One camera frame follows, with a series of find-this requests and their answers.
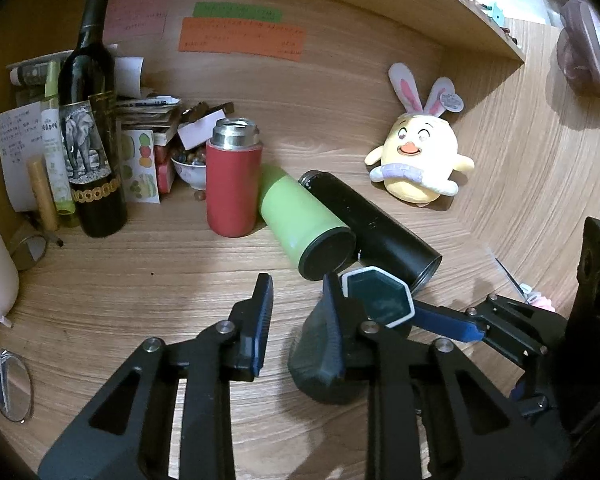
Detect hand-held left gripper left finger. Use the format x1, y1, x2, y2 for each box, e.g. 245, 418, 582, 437
37, 272, 276, 480

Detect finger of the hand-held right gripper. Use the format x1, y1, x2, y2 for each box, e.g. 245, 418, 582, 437
414, 294, 567, 367

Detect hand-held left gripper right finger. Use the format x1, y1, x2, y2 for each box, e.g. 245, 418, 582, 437
322, 272, 572, 480

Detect dark green hexagonal-base cup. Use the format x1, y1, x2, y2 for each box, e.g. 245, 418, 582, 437
287, 266, 417, 406

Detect light green thermos cup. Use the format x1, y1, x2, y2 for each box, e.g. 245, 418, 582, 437
258, 163, 357, 281

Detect black thermos cup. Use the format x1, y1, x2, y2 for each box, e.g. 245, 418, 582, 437
298, 170, 443, 297

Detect red thermos cup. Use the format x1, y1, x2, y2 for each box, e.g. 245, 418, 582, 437
205, 117, 263, 238

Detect pink white small object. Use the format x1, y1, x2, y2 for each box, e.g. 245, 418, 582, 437
519, 284, 557, 312

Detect thin black pen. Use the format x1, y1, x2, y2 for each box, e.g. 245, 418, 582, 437
494, 257, 526, 295

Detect white bowl of nuts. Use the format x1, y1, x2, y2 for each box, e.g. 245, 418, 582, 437
169, 146, 209, 191

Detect yellow chick plush bunny ears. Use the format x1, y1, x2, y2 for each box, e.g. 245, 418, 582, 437
364, 62, 476, 205

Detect small red box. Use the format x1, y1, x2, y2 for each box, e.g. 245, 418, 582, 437
154, 144, 176, 194

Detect vegetable sticker sheet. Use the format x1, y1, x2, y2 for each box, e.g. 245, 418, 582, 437
119, 129, 161, 205

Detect white card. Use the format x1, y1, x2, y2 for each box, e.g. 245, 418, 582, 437
177, 116, 225, 151

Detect stack of books and papers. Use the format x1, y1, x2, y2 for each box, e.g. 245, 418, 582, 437
114, 91, 187, 147

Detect tan wooden cylinder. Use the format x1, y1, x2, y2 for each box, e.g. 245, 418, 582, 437
27, 157, 61, 234

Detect dark wine bottle elephant label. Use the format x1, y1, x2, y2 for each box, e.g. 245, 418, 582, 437
57, 0, 129, 239

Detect green white tube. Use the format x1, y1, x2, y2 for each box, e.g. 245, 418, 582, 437
40, 60, 77, 227

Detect brown round cushion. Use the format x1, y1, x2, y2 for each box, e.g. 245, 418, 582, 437
555, 0, 600, 101

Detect white paper sheet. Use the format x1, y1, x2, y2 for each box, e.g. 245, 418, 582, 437
112, 55, 146, 99

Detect orange paper note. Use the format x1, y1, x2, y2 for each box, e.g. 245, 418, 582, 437
177, 16, 307, 63

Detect white handwritten paper note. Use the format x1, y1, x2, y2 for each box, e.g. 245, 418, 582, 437
0, 101, 45, 213

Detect green paper note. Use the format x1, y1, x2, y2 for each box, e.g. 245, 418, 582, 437
191, 1, 284, 23

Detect wooden shelf board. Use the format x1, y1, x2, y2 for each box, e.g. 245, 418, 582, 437
394, 0, 527, 67

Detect pink paper note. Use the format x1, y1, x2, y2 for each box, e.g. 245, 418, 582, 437
101, 0, 168, 44

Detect rolled printed paper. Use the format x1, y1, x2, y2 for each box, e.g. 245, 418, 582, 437
6, 51, 77, 87

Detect metal frame eyeglasses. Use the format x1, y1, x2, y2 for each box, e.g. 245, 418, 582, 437
0, 232, 65, 424

